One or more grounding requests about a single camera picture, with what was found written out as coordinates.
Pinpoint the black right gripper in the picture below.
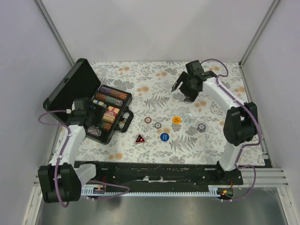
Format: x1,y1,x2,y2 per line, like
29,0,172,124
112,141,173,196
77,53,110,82
172,72,200,103

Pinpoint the blue card deck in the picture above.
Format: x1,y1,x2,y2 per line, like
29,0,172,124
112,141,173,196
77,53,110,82
93,99,106,107

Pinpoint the red Texas Holdem card deck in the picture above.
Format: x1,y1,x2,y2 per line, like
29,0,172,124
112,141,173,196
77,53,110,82
103,106,120,124

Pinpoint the red triangular dealer button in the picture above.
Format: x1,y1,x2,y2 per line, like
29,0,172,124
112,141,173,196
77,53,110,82
134,134,147,144

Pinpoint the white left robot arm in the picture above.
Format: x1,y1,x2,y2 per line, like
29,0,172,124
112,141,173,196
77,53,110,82
38,99,107,208

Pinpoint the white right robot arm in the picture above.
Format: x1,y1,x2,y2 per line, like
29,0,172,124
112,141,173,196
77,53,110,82
172,71,261,185

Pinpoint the black poker set case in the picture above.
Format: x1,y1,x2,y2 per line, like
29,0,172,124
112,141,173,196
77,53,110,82
43,58,134,144

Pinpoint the red purple chip row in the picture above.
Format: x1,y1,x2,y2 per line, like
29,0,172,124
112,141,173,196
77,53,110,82
99,86,128,100

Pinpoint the clear round acrylic disc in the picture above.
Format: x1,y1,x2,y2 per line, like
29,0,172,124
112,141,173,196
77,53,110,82
183,113,195,123

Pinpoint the yellow big blind button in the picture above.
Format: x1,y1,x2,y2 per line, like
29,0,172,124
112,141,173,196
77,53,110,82
172,116,181,125

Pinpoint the blue 10 chip stack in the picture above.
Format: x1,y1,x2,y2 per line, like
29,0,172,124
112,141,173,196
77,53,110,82
197,123,206,133

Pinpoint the blue 10 poker chip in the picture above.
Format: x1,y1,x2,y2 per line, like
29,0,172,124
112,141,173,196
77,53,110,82
154,122,162,129

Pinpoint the floral patterned table mat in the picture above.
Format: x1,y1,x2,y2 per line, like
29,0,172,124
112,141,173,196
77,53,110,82
54,61,266,166

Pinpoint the red 5 poker chip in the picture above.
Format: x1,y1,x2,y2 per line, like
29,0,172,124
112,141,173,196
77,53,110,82
144,117,152,124

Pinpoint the blue small blind button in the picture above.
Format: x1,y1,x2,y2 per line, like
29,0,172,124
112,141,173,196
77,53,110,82
160,133,170,142

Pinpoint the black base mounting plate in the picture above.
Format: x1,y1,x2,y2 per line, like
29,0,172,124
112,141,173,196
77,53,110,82
77,161,244,193

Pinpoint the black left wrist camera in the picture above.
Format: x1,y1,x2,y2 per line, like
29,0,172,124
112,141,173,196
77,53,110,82
72,98,90,111

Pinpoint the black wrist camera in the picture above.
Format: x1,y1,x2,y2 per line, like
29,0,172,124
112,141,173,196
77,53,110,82
72,98,90,111
185,60,204,75

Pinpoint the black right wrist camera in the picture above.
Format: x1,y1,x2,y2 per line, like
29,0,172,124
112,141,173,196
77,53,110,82
185,60,204,75

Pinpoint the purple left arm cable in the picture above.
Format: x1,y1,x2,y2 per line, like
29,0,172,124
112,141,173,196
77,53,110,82
38,109,131,208

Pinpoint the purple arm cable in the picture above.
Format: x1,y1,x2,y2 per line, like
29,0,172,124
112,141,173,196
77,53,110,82
201,58,262,202
38,109,131,208

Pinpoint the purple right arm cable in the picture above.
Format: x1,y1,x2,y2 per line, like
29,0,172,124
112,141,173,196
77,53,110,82
201,58,262,202

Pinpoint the white slotted cable duct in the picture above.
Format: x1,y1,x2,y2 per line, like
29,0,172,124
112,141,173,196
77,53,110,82
81,186,222,196

